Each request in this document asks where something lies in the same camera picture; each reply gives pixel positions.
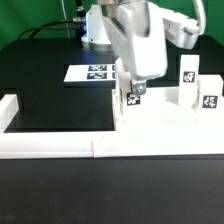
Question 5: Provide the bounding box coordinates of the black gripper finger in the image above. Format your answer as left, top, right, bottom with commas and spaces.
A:
132, 80, 147, 95

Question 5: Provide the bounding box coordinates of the white square tabletop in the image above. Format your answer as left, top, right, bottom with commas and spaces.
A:
112, 87, 196, 131

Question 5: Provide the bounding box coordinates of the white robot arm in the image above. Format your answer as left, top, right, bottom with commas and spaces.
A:
94, 0, 206, 95

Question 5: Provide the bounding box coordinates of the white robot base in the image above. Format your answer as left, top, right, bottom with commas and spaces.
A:
81, 4, 113, 52

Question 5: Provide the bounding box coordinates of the white marker board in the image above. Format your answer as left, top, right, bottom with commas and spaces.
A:
64, 64, 115, 83

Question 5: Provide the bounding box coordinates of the white U-shaped obstacle fence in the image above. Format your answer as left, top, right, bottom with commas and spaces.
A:
0, 87, 224, 159

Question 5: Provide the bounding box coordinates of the black cable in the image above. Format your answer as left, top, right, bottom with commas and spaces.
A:
18, 0, 88, 40

